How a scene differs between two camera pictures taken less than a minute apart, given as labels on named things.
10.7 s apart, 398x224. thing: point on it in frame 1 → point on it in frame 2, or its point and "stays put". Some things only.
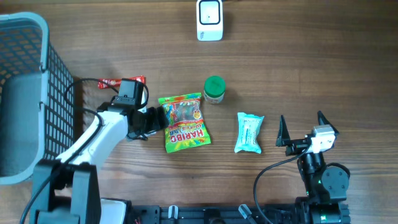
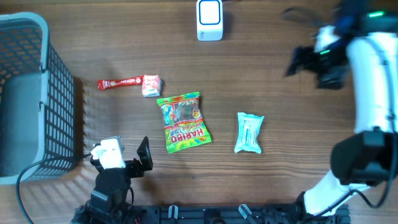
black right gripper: (295, 145) → (337, 78)
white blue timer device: (209, 20) stays put
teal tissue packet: (248, 132) stays put
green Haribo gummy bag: (186, 129) stays put
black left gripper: (158, 121) → (145, 157)
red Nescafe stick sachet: (115, 82) stays put
